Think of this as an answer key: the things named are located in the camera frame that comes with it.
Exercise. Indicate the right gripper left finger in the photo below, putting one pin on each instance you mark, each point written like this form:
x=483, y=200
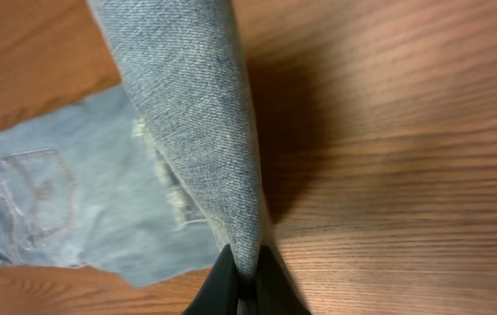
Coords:
x=219, y=293

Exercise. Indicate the light blue denim jeans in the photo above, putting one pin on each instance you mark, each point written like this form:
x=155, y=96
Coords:
x=149, y=179

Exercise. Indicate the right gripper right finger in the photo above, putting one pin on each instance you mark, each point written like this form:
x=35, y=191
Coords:
x=274, y=293

